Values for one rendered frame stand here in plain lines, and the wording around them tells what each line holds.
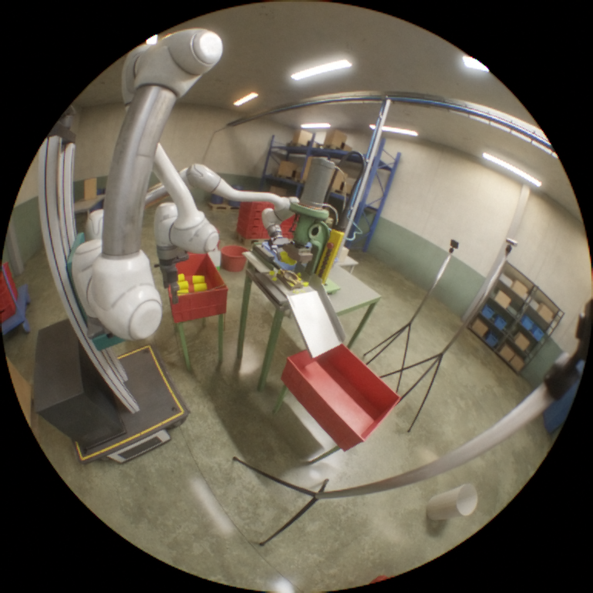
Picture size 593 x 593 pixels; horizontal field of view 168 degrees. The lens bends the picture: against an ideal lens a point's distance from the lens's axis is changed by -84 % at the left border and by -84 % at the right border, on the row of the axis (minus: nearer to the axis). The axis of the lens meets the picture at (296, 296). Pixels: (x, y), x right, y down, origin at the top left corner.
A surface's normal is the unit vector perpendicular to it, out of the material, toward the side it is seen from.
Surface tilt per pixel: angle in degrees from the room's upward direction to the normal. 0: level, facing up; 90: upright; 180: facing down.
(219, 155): 90
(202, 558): 0
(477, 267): 90
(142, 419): 0
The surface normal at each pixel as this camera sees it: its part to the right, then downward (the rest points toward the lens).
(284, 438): 0.25, -0.81
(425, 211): -0.77, 0.17
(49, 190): 0.72, 0.52
